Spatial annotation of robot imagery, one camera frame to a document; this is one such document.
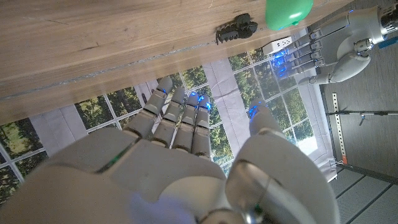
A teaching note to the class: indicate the black hair claw clip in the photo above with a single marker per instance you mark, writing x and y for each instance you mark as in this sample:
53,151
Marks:
239,29

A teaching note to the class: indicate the white power strip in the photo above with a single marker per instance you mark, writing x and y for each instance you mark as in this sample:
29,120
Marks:
276,46

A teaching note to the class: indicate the perforated metal strip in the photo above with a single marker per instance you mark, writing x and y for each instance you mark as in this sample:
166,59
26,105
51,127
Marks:
339,130

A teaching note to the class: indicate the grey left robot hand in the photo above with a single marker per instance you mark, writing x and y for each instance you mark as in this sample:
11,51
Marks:
351,34

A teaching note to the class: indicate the black metal bar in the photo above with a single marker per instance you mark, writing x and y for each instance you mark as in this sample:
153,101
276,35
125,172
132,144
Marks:
373,113

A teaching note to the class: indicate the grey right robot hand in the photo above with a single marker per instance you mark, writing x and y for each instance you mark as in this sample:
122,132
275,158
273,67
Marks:
161,174

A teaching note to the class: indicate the green ball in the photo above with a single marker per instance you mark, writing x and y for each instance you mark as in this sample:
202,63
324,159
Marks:
286,12

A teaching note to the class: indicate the metal binder clip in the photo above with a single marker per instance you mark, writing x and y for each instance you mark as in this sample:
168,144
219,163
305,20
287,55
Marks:
337,162

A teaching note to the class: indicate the printed window backdrop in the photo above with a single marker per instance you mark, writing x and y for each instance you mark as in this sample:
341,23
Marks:
227,93

